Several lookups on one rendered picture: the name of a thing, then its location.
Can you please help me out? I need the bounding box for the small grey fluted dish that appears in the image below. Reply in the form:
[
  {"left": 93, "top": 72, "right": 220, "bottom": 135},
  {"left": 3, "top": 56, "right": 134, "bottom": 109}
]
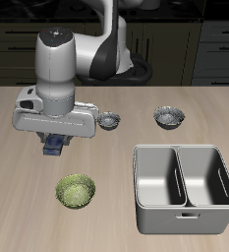
[{"left": 96, "top": 111, "right": 122, "bottom": 131}]

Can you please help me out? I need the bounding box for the blue cream cheese box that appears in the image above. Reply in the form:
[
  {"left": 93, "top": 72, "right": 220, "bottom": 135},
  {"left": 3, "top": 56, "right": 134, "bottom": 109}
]
[{"left": 42, "top": 133, "right": 65, "bottom": 157}]

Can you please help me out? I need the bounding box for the green bowl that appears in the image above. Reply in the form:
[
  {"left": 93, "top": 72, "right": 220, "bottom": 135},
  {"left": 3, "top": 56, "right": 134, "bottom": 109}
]
[{"left": 55, "top": 173, "right": 96, "bottom": 210}]

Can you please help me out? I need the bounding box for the large grey fluted dish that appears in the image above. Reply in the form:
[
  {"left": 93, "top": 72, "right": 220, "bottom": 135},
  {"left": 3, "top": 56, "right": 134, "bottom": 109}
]
[{"left": 152, "top": 105, "right": 187, "bottom": 130}]

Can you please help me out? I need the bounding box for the white two-bin basket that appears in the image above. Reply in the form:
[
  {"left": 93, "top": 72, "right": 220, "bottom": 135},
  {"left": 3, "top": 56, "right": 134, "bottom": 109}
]
[{"left": 132, "top": 144, "right": 229, "bottom": 236}]

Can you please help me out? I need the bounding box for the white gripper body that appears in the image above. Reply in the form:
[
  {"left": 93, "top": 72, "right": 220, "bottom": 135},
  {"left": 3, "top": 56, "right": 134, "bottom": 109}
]
[{"left": 12, "top": 101, "right": 100, "bottom": 139}]

